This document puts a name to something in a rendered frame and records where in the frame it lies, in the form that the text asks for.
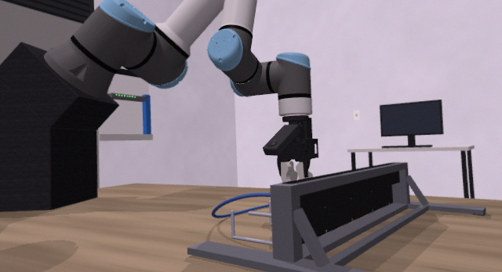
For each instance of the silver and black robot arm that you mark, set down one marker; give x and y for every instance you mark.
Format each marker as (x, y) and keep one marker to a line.
(115, 36)

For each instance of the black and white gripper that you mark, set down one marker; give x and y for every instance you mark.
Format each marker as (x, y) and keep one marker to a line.
(300, 149)

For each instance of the blue network cable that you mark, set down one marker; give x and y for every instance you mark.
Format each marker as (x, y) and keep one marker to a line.
(237, 198)

